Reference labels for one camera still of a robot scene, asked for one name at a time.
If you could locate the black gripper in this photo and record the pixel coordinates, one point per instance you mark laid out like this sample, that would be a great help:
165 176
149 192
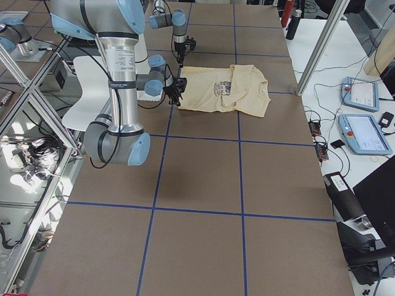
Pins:
179 48
171 89

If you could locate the cream long-sleeve graphic shirt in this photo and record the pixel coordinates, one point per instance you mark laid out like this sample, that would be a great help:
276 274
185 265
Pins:
238 87

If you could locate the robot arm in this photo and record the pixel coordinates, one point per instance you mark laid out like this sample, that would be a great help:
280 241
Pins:
116 135
162 17

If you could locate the black water bottle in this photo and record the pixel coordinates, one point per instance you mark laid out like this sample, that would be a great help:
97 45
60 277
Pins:
293 25

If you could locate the red water bottle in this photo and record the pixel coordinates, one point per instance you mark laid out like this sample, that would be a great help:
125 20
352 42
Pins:
287 10

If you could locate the orange black usb hub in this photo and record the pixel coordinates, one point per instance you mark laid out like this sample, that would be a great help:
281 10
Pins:
314 127

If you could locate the blue teach pendant far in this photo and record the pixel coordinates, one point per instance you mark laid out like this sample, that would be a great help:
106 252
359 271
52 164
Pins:
360 94

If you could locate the blue teach pendant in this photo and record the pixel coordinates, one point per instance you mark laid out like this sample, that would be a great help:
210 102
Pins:
363 135
360 94

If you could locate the blue teach pendant near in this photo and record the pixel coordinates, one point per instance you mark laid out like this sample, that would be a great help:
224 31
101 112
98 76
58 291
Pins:
363 135

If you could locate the black cylinder device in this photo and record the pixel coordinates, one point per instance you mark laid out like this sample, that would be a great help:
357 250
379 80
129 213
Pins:
342 196

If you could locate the black monitor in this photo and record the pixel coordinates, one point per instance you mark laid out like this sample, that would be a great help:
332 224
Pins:
375 194

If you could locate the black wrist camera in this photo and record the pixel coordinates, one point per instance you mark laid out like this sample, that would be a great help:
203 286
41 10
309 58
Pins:
190 43

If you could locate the aluminium frame post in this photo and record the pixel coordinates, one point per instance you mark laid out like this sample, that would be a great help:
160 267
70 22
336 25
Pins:
322 42

